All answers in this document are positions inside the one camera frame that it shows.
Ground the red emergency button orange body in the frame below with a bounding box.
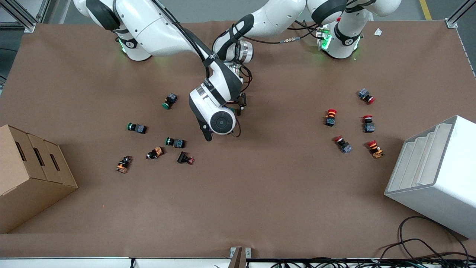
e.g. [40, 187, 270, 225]
[367, 140, 385, 159]

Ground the brown cardboard box with slots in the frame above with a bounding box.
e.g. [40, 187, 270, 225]
[0, 124, 78, 234]

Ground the white stepped sorting box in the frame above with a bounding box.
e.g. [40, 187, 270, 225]
[384, 115, 476, 239]

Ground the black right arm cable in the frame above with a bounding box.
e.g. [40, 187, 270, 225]
[151, 0, 214, 79]

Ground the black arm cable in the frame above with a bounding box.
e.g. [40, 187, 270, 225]
[151, 0, 214, 79]
[244, 20, 322, 45]

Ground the black knob orange selector switch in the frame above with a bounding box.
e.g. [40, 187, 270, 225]
[146, 146, 165, 160]
[116, 156, 133, 174]

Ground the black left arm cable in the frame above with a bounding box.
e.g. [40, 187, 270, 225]
[244, 20, 322, 45]

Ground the white table edge rail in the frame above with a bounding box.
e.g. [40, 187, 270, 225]
[0, 256, 232, 268]

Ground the black looped floor cable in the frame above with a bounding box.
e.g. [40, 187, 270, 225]
[379, 216, 472, 261]

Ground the aluminium frame profile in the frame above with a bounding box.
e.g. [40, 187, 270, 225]
[0, 0, 37, 33]
[446, 0, 476, 29]

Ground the black cable bundle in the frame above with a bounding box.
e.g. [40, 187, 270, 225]
[247, 257, 476, 268]

